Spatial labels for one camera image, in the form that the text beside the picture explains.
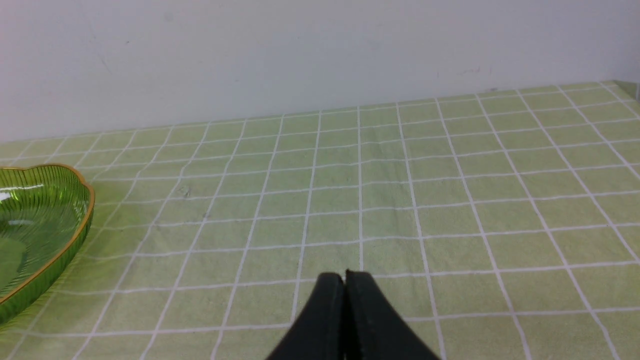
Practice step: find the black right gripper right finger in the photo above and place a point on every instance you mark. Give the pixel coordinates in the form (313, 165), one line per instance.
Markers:
(374, 330)

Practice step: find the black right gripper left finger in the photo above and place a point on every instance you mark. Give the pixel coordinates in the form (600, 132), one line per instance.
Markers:
(316, 332)

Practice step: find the green checkered tablecloth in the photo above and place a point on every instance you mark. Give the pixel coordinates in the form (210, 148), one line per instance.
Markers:
(502, 225)

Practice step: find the green glass plate gold rim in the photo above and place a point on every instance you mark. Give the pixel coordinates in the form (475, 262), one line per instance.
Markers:
(46, 214)

